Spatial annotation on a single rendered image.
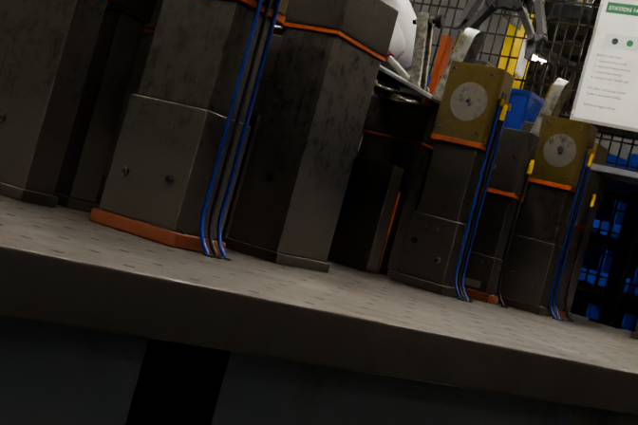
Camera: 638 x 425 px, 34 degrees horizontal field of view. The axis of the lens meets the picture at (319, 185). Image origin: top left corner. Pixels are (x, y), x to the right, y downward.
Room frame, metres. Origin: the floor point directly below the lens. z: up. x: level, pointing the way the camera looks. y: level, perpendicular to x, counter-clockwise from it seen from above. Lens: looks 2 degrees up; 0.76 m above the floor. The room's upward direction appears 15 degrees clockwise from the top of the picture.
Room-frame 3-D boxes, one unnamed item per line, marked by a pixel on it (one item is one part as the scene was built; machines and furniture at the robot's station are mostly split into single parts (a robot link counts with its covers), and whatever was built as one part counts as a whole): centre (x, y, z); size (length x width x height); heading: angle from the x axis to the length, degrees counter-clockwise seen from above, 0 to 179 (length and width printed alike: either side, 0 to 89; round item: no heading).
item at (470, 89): (1.58, -0.21, 0.87); 0.12 x 0.07 x 0.35; 58
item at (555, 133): (1.86, -0.42, 0.87); 0.12 x 0.07 x 0.35; 58
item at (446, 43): (2.19, -0.18, 0.95); 0.03 x 0.01 x 0.50; 148
